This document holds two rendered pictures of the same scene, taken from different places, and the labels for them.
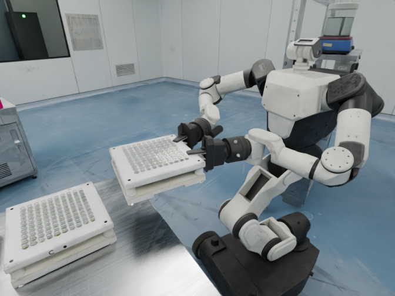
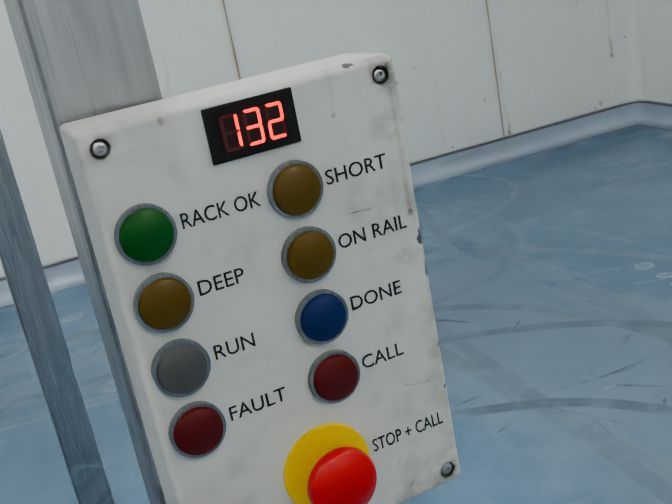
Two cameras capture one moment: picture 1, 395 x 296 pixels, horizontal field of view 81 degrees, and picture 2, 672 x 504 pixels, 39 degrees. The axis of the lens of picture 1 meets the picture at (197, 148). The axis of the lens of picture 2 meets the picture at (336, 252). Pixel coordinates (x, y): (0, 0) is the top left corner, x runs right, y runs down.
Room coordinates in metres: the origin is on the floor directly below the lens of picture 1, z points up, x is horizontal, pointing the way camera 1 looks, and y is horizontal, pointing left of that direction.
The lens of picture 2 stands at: (0.59, -0.99, 1.13)
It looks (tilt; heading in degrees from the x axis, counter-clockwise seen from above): 18 degrees down; 303
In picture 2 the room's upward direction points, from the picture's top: 11 degrees counter-clockwise
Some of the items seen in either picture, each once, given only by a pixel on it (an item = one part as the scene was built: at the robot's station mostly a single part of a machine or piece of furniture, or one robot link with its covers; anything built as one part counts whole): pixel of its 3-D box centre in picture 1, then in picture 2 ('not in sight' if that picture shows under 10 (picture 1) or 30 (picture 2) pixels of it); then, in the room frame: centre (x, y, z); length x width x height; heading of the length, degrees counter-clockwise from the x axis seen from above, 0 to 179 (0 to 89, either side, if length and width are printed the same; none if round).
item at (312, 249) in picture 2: not in sight; (310, 255); (0.86, -1.37, 0.98); 0.03 x 0.01 x 0.03; 55
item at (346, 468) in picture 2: not in sight; (331, 472); (0.86, -1.36, 0.85); 0.04 x 0.04 x 0.04; 55
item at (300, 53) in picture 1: (302, 54); not in sight; (0.96, -0.40, 1.28); 0.10 x 0.07 x 0.09; 28
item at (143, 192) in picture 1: (156, 169); not in sight; (0.66, 0.14, 0.95); 0.24 x 0.24 x 0.02; 28
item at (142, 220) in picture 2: not in sight; (147, 235); (0.90, -1.31, 1.01); 0.03 x 0.01 x 0.03; 55
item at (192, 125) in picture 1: (191, 133); not in sight; (0.85, 0.02, 0.99); 0.12 x 0.10 x 0.13; 151
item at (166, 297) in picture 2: not in sight; (165, 303); (0.90, -1.31, 0.98); 0.03 x 0.01 x 0.03; 55
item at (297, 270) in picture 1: (264, 250); not in sight; (0.95, -0.40, 0.19); 0.64 x 0.52 x 0.33; 118
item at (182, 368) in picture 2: not in sight; (182, 368); (0.90, -1.31, 0.94); 0.03 x 0.01 x 0.03; 55
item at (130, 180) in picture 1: (154, 157); not in sight; (0.66, 0.14, 1.00); 0.25 x 0.24 x 0.02; 118
